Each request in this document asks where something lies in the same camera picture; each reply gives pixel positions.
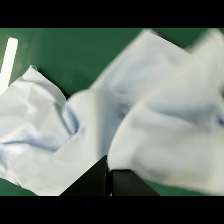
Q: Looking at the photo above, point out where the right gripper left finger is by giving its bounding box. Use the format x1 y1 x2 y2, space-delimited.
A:
59 154 109 197

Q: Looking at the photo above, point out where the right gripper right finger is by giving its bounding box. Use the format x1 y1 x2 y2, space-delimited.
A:
111 169 160 197

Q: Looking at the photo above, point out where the white shirt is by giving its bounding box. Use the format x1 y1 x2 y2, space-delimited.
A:
0 28 224 197

